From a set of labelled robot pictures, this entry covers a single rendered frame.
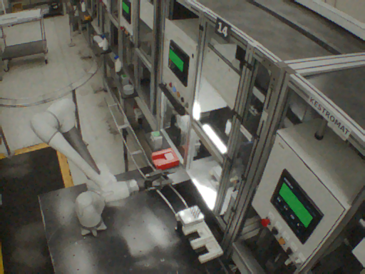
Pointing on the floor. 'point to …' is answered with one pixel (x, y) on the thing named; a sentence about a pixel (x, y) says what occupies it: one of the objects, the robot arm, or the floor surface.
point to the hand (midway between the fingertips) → (169, 176)
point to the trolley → (23, 43)
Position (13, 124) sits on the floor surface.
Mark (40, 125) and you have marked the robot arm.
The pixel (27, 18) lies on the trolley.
